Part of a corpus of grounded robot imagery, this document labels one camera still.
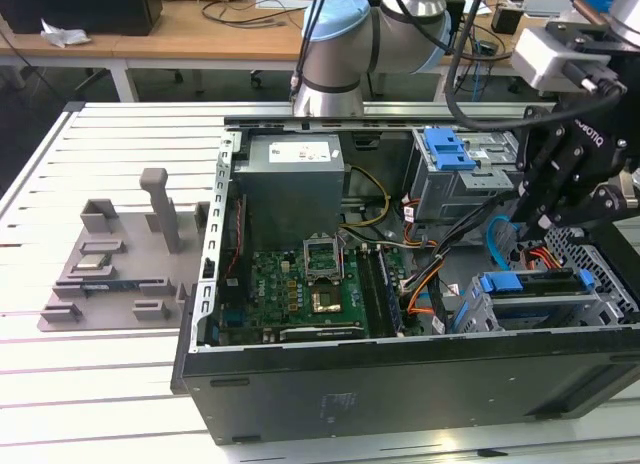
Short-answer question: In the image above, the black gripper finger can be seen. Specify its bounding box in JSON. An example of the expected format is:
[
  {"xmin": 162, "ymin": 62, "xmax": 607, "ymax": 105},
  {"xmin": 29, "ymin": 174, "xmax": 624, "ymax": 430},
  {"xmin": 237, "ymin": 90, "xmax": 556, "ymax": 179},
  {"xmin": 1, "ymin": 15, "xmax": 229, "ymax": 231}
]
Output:
[
  {"xmin": 542, "ymin": 182, "xmax": 640, "ymax": 231},
  {"xmin": 509, "ymin": 105, "xmax": 586, "ymax": 243}
]

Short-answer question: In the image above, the orange power wire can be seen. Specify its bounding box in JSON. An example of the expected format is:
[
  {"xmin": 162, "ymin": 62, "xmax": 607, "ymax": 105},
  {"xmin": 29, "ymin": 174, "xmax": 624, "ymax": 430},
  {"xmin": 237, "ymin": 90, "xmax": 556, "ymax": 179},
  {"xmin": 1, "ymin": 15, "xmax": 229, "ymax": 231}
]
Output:
[{"xmin": 519, "ymin": 246, "xmax": 569, "ymax": 274}]

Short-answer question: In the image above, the blue data wire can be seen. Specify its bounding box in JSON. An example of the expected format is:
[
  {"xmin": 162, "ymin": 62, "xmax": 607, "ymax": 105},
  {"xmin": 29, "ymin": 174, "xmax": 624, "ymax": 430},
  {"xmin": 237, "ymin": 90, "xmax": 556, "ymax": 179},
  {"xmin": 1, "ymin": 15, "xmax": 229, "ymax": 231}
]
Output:
[{"xmin": 487, "ymin": 213, "xmax": 525, "ymax": 273}]

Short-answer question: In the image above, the hard disk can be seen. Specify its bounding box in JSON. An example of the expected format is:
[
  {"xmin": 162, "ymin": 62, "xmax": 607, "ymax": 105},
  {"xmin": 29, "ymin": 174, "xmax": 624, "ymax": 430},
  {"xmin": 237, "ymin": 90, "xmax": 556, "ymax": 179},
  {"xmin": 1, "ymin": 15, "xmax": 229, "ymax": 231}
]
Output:
[{"xmin": 469, "ymin": 267, "xmax": 599, "ymax": 330}]

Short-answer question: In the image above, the grey disk bay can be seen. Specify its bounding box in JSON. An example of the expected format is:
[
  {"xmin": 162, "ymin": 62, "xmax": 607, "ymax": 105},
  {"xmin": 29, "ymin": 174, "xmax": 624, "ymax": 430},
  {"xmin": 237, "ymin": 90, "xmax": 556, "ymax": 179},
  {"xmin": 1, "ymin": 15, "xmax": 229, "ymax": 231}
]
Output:
[{"xmin": 452, "ymin": 268, "xmax": 626, "ymax": 335}]

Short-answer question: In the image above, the blue drive cage latch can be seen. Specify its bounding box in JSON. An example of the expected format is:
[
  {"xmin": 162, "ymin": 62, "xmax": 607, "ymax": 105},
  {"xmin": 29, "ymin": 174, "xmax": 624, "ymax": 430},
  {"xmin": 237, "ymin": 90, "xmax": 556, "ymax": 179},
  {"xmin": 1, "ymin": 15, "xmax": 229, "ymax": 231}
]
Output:
[{"xmin": 422, "ymin": 127, "xmax": 476, "ymax": 173}]

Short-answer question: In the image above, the grey drive cage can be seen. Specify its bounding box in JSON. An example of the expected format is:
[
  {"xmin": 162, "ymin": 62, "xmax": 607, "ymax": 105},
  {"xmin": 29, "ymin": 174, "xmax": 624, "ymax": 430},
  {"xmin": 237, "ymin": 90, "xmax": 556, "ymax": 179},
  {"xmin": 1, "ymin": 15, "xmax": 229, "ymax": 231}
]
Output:
[{"xmin": 403, "ymin": 126, "xmax": 526, "ymax": 225}]

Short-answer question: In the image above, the flat grey box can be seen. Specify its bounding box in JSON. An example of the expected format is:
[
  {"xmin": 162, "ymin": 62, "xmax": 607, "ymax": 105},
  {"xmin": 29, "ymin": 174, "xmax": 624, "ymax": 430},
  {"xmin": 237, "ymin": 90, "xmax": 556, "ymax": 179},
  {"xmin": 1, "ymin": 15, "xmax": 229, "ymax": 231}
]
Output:
[{"xmin": 522, "ymin": 0, "xmax": 571, "ymax": 16}]

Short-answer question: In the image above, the small black container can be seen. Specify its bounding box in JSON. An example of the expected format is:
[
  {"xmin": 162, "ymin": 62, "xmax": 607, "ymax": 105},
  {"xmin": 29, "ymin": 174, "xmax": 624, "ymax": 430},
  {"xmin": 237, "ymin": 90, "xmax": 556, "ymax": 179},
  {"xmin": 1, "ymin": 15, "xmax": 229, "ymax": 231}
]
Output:
[{"xmin": 490, "ymin": 6, "xmax": 524, "ymax": 35}]

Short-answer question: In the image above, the installed RAM stick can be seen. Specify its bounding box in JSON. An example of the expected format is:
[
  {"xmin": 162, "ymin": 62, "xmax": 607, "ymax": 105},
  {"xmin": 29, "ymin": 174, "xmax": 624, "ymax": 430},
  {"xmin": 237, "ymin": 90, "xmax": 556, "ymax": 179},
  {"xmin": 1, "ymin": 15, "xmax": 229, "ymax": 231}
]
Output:
[{"xmin": 378, "ymin": 248, "xmax": 405, "ymax": 334}]

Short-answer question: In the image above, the black RAM slot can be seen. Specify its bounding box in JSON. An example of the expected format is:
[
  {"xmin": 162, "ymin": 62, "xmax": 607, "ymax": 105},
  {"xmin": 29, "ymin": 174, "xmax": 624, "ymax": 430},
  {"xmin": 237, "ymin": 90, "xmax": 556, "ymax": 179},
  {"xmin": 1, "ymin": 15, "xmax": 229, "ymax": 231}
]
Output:
[{"xmin": 357, "ymin": 248, "xmax": 385, "ymax": 336}]

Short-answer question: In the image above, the grey power supply unit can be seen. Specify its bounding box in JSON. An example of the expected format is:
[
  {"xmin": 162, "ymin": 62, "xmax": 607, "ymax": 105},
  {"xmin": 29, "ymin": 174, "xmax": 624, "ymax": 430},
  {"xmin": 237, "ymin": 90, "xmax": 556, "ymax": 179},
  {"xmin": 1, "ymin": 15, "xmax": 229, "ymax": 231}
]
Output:
[{"xmin": 232, "ymin": 136, "xmax": 349, "ymax": 235}]

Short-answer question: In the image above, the metal socket cover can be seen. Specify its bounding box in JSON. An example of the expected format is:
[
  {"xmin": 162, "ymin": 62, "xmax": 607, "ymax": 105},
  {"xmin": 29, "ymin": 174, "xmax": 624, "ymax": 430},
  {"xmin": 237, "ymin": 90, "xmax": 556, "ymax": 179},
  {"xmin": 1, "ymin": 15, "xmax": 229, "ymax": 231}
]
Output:
[{"xmin": 302, "ymin": 235, "xmax": 347, "ymax": 284}]

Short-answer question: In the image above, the CPU socket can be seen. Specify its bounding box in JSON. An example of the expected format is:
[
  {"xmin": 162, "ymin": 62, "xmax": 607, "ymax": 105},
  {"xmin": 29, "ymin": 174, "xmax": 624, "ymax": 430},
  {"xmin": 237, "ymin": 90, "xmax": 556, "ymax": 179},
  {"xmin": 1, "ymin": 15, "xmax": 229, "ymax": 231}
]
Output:
[{"xmin": 309, "ymin": 282, "xmax": 347, "ymax": 316}]

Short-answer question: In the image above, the black PC case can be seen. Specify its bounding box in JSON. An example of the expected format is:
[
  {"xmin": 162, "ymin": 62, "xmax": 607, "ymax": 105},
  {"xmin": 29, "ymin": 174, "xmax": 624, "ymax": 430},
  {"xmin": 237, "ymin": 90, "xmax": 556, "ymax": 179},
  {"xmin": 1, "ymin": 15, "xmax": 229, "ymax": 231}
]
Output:
[{"xmin": 169, "ymin": 114, "xmax": 640, "ymax": 448}]

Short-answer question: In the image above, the black graphics card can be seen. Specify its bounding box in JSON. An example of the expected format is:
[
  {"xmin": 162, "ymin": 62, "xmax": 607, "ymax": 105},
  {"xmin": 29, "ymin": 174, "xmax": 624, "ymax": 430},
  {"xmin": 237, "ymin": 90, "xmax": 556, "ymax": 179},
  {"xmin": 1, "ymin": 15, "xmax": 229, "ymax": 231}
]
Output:
[{"xmin": 278, "ymin": 322, "xmax": 365, "ymax": 342}]

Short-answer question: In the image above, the green motherboard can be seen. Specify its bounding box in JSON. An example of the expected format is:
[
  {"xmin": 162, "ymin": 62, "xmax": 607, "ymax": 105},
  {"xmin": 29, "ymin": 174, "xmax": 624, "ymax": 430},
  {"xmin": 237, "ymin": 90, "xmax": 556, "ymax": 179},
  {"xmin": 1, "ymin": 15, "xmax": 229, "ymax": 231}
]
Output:
[{"xmin": 217, "ymin": 246, "xmax": 406, "ymax": 343}]

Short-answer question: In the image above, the white keyboard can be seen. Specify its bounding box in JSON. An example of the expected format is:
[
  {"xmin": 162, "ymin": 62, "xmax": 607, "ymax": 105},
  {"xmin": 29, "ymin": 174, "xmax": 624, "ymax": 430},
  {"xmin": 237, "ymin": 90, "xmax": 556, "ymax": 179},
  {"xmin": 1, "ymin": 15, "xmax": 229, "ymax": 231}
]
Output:
[{"xmin": 254, "ymin": 0, "xmax": 321, "ymax": 11}]

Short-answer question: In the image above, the wooden desk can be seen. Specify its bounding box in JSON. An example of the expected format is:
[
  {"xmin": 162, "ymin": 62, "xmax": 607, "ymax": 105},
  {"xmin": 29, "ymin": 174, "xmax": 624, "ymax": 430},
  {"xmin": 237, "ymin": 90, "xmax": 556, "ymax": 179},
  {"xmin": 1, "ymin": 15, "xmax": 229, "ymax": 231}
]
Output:
[{"xmin": 0, "ymin": 0, "xmax": 640, "ymax": 80}]

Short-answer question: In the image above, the grey parts rack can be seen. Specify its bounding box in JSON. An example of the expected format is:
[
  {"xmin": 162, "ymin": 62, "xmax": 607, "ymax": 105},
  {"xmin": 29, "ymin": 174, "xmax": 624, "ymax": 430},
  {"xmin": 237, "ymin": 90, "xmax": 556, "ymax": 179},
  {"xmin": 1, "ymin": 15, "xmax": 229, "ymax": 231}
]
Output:
[{"xmin": 37, "ymin": 167, "xmax": 211, "ymax": 334}]

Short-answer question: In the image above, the silver CPU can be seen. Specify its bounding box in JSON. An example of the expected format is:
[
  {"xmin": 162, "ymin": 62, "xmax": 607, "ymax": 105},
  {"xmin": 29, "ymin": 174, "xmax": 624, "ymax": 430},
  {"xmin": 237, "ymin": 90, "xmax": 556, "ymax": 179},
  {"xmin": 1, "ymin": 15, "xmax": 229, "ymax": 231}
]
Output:
[{"xmin": 74, "ymin": 255, "xmax": 112, "ymax": 271}]

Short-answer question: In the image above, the large black box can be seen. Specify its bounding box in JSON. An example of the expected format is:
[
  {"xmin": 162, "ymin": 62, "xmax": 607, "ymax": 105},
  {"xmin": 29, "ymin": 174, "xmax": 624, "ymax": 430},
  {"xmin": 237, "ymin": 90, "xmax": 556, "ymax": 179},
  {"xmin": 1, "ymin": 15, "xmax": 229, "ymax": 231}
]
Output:
[{"xmin": 0, "ymin": 0, "xmax": 164, "ymax": 38}]

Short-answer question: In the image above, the crumpled white paper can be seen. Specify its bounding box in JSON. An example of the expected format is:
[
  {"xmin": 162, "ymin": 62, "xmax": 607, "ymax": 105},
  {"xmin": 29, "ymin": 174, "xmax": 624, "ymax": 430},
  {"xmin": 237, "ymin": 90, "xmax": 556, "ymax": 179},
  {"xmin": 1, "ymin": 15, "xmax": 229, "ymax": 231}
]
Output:
[{"xmin": 39, "ymin": 17, "xmax": 94, "ymax": 49}]

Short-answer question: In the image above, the black cable bundle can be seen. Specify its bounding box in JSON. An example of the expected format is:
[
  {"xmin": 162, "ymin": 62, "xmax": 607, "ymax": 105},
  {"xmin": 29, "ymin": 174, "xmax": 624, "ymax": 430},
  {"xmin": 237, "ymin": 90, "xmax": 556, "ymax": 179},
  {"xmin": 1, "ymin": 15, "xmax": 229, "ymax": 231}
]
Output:
[{"xmin": 399, "ymin": 191, "xmax": 521, "ymax": 298}]

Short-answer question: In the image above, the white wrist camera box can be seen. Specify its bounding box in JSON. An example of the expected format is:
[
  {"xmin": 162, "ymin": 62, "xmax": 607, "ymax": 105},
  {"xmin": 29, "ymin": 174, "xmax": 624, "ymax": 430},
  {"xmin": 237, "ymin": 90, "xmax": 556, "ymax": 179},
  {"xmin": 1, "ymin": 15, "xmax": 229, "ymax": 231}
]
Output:
[{"xmin": 512, "ymin": 26, "xmax": 571, "ymax": 91}]

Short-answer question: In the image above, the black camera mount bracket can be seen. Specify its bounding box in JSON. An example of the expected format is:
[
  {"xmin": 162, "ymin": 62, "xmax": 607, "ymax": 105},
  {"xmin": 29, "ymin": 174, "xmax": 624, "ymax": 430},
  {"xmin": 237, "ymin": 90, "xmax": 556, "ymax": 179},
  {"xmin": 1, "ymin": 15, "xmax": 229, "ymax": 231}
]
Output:
[{"xmin": 544, "ymin": 21, "xmax": 614, "ymax": 58}]

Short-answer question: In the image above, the thick black camera cable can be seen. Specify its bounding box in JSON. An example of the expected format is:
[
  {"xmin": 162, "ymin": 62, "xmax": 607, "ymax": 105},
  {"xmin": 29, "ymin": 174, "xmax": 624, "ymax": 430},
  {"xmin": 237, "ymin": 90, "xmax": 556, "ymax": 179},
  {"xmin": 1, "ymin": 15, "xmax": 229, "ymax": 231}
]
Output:
[{"xmin": 443, "ymin": 0, "xmax": 551, "ymax": 131}]

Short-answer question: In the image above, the yellow wire bundle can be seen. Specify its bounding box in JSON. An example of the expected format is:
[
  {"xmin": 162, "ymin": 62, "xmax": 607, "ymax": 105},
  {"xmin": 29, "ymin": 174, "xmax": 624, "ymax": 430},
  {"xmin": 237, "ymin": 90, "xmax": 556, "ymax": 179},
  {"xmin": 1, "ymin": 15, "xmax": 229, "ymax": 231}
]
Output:
[{"xmin": 339, "ymin": 166, "xmax": 391, "ymax": 230}]

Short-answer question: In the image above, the orange data wire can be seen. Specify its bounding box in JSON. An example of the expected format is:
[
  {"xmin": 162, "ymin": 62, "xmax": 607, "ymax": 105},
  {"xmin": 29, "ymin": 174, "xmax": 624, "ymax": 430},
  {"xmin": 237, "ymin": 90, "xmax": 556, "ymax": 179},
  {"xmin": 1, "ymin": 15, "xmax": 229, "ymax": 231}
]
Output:
[{"xmin": 407, "ymin": 271, "xmax": 444, "ymax": 316}]

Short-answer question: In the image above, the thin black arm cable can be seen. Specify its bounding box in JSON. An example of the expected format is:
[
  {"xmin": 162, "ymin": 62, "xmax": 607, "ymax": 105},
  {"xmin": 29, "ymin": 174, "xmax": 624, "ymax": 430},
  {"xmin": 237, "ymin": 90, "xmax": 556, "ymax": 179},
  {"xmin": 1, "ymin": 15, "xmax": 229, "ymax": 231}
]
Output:
[{"xmin": 289, "ymin": 0, "xmax": 332, "ymax": 101}]

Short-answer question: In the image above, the red thin wire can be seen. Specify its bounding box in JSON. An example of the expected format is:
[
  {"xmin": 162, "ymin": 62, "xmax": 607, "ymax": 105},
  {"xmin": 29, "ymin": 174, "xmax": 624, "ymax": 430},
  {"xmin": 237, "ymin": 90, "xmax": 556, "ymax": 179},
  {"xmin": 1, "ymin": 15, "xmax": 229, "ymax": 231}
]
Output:
[{"xmin": 222, "ymin": 193, "xmax": 249, "ymax": 280}]

